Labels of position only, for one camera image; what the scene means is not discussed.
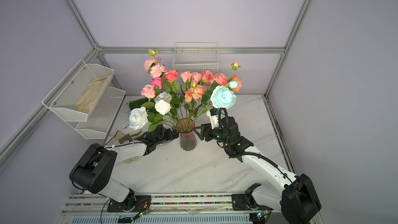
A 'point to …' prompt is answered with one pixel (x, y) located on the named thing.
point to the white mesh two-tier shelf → (99, 121)
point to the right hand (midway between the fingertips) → (198, 129)
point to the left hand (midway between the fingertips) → (174, 132)
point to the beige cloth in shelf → (87, 98)
